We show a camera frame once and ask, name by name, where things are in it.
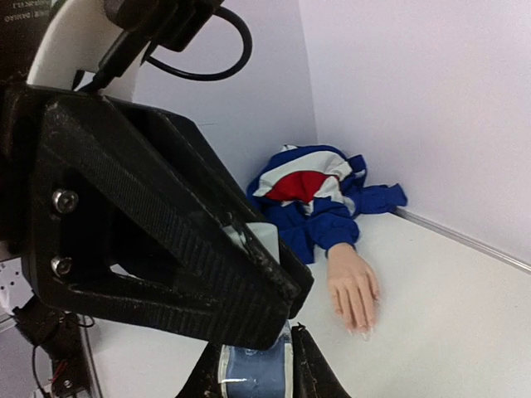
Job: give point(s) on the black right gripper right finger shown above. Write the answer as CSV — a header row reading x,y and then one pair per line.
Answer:
x,y
313,377

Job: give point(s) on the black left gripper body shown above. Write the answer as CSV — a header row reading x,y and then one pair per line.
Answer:
x,y
22,107

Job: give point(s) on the white nail polish cap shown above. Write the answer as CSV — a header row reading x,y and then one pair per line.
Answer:
x,y
266,234

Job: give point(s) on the blue nail polish bottle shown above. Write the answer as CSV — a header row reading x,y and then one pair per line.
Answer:
x,y
246,373

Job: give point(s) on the blue white red jacket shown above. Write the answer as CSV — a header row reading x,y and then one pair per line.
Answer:
x,y
314,193

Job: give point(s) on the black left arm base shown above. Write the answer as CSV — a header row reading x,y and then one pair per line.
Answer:
x,y
59,335

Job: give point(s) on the mannequin hand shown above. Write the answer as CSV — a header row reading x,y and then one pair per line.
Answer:
x,y
353,288

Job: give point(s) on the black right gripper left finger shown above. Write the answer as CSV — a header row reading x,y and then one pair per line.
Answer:
x,y
203,381

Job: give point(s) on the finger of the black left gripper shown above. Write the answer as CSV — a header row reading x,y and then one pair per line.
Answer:
x,y
232,178
73,266

